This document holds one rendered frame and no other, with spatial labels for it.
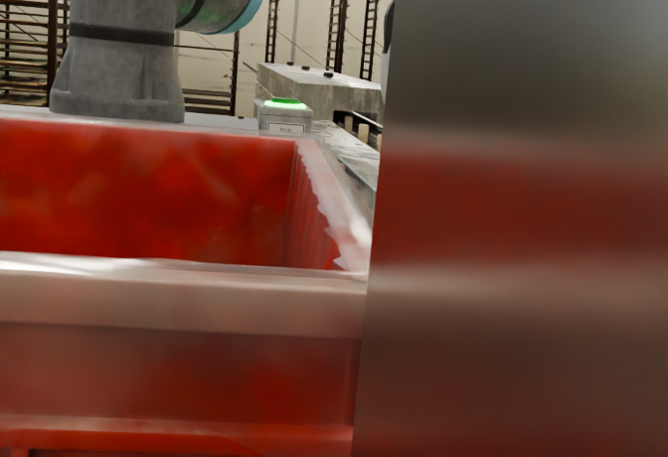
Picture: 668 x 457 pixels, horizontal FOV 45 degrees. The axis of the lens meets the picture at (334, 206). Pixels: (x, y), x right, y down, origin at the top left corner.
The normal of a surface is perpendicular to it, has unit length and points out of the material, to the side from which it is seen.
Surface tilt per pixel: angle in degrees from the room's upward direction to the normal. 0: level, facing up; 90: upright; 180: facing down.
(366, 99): 90
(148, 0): 91
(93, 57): 72
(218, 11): 121
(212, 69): 90
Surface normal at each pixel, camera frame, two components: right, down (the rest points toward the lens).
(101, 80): 0.03, -0.11
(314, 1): 0.15, 0.20
